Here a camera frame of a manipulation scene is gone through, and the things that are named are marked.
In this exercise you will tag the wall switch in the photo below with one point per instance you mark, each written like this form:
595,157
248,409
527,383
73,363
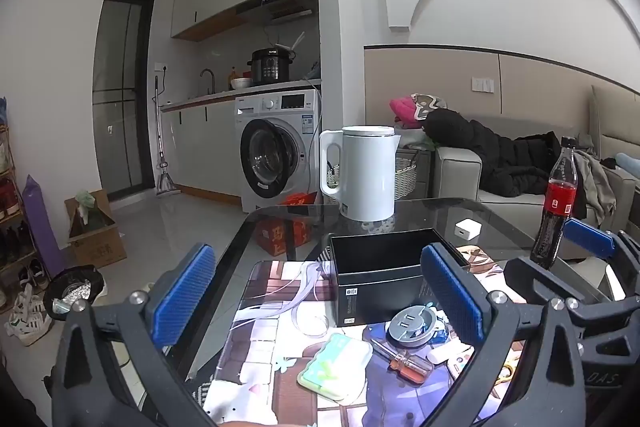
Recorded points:
483,85

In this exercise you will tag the white shoes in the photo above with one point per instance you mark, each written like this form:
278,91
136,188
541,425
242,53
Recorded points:
27,319

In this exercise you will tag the green tissue pack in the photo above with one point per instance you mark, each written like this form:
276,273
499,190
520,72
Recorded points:
335,364

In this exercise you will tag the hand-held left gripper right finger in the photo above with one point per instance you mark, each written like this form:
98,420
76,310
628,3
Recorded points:
452,297

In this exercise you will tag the white washing machine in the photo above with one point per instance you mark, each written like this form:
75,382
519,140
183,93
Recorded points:
300,147

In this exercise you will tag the printed cloth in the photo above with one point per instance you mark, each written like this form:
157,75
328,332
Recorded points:
430,104

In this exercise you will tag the red gift box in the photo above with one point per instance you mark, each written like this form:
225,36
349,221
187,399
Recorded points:
282,237

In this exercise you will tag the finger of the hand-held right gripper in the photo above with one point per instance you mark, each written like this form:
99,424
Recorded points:
535,279
590,237

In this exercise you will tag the pink cloth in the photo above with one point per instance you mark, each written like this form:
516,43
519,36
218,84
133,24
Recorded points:
404,111

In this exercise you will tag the kitchen faucet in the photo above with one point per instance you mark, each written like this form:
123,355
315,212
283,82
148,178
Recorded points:
209,79

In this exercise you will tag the grey clothes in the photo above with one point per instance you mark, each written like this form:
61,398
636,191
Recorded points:
597,184

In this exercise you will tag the black framed glass door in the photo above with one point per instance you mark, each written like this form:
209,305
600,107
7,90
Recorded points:
122,97

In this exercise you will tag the white base cabinet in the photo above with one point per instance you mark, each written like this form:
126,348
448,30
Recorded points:
200,147

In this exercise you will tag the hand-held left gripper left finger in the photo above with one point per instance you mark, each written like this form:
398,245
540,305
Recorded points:
182,294

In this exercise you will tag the wall outlet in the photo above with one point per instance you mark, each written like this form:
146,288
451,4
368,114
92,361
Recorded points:
161,68

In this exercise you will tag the black pressure cooker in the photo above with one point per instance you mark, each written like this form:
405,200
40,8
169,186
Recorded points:
270,67

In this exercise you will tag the range hood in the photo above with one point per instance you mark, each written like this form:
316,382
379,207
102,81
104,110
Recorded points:
280,4

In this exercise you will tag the woven basket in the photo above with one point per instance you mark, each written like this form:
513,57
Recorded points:
406,179

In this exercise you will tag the cola bottle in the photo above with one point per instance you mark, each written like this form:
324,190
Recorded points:
560,202

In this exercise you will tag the printed desk mat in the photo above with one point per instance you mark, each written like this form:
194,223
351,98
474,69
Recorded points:
255,337

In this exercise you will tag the mop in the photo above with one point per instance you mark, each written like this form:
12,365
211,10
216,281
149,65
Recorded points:
165,182

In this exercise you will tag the brown cardboard box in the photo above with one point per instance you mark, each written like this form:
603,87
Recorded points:
97,247

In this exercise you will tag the grey sofa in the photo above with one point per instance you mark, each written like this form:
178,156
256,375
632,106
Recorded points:
460,177

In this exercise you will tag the white electric kettle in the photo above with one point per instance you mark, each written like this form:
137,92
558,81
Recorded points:
367,177

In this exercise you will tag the shoe rack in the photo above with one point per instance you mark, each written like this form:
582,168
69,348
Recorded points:
12,217

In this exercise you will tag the beige cushion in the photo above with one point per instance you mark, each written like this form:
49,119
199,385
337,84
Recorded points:
615,117

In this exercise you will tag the purple bag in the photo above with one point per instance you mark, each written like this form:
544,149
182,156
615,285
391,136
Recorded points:
42,227

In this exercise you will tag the black trash bin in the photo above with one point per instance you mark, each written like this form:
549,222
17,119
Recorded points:
75,292

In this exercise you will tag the white charger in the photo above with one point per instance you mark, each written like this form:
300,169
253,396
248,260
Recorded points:
467,229

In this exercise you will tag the white bowl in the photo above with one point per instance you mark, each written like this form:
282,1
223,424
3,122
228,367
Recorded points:
241,83

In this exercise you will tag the black cardboard box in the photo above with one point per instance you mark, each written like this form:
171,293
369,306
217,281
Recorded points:
370,292

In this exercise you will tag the round grey hub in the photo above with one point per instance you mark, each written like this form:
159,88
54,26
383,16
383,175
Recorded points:
410,327

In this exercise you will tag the black jacket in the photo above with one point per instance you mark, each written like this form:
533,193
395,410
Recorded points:
485,147

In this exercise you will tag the blue bottle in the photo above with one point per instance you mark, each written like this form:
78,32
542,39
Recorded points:
441,335

